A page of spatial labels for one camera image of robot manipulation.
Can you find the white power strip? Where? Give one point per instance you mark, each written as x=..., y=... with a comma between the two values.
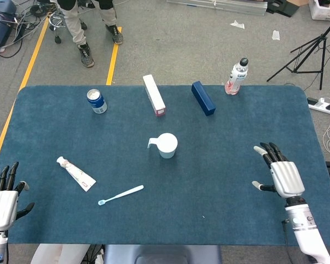
x=321, y=105

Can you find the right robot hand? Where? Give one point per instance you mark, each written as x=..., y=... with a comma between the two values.
x=287, y=178

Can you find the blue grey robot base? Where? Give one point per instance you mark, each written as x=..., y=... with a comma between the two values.
x=159, y=254

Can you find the pink drink plastic bottle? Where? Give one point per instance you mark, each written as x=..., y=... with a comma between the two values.
x=235, y=79

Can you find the flat white paper scrap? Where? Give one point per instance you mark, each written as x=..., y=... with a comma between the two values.
x=276, y=35

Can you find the black foam pieces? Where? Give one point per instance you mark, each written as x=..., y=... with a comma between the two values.
x=280, y=8

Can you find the blue felt table mat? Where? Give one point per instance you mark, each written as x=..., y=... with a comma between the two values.
x=209, y=165

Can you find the aluminium profile rails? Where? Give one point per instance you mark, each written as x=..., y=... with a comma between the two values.
x=222, y=5

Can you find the person in beige trousers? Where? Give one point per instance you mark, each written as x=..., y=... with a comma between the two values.
x=74, y=24

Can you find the white pink box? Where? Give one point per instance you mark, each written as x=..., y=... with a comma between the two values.
x=154, y=93

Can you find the black tripod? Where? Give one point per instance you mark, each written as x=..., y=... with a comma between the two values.
x=323, y=63

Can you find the white storage bin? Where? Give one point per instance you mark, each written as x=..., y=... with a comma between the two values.
x=321, y=12

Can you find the crumpled white paper scrap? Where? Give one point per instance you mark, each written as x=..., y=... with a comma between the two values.
x=237, y=24

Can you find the brown cardboard box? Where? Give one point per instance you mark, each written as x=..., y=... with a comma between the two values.
x=298, y=2

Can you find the blue soda can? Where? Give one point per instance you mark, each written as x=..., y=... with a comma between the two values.
x=97, y=103

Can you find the light blue toothbrush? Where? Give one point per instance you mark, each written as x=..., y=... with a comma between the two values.
x=121, y=195

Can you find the white printed toothpaste tube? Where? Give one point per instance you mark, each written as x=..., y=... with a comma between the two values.
x=77, y=174

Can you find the dark blue long box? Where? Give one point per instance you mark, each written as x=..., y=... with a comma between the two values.
x=203, y=97

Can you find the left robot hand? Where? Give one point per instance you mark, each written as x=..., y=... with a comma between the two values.
x=1, y=198

